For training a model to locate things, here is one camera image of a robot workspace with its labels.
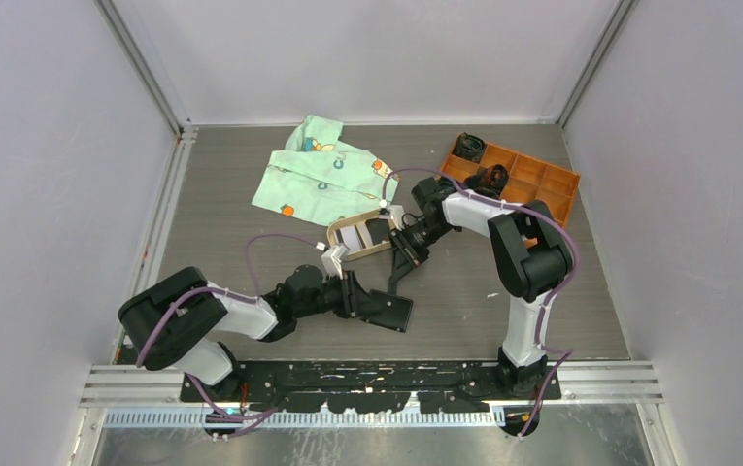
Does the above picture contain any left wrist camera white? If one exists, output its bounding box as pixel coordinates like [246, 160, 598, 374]
[316, 242, 350, 280]

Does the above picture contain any beige oval tray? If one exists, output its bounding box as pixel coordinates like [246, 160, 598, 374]
[326, 210, 396, 261]

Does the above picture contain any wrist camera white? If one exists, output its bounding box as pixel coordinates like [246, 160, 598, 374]
[316, 242, 350, 280]
[378, 199, 406, 230]

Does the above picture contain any white striped card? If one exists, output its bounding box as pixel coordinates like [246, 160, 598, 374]
[336, 223, 378, 253]

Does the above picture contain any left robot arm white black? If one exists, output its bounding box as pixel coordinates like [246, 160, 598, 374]
[118, 265, 383, 401]

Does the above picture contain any slotted metal cable duct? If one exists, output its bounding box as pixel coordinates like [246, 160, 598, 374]
[103, 406, 505, 429]

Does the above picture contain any rolled dark belt back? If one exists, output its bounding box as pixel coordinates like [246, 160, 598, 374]
[452, 132, 488, 163]

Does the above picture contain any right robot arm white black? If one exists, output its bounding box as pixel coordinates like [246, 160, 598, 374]
[388, 177, 575, 399]

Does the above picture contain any green cartoon print cloth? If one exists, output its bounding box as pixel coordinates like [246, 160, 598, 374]
[252, 115, 399, 226]

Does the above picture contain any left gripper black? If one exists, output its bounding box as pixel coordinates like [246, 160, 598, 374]
[295, 268, 382, 318]

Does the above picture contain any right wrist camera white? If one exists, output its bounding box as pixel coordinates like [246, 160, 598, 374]
[378, 199, 406, 230]

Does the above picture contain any black leather card holder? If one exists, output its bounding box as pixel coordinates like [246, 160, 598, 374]
[361, 290, 413, 333]

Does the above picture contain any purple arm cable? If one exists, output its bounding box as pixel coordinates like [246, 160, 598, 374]
[134, 232, 324, 440]
[380, 168, 584, 439]

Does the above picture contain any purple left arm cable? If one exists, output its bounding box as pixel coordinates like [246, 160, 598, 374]
[134, 232, 324, 440]

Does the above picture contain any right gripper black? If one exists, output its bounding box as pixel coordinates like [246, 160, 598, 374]
[387, 218, 454, 283]

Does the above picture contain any orange compartment organizer tray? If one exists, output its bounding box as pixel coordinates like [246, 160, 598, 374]
[440, 133, 581, 228]

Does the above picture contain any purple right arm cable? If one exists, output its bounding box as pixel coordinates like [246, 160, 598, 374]
[380, 168, 584, 439]

